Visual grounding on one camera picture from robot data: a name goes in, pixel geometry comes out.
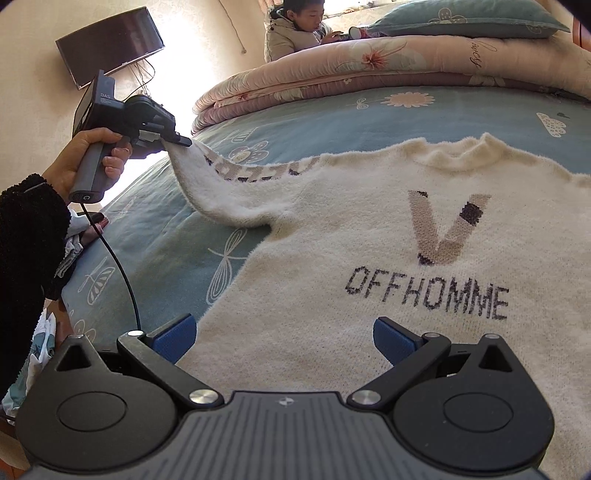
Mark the black wall television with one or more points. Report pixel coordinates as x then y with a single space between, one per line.
111 46

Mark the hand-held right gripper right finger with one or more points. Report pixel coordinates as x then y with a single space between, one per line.
392 341

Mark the person's left hand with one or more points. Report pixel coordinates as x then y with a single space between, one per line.
64 161

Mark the teal floral pillow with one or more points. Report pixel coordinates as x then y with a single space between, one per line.
461 23

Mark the cream fuzzy knit sweater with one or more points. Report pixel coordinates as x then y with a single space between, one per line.
323 221

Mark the person's floral clothing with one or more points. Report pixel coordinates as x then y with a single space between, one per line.
41 341

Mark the small white cup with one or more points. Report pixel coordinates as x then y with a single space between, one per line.
356 33

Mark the pink floral folded quilt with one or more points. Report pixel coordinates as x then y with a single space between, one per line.
369 64

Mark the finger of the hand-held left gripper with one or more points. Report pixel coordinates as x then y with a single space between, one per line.
178 141

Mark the person's left forearm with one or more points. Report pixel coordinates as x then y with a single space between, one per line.
27 240

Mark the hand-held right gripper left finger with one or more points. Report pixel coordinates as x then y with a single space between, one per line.
178 339

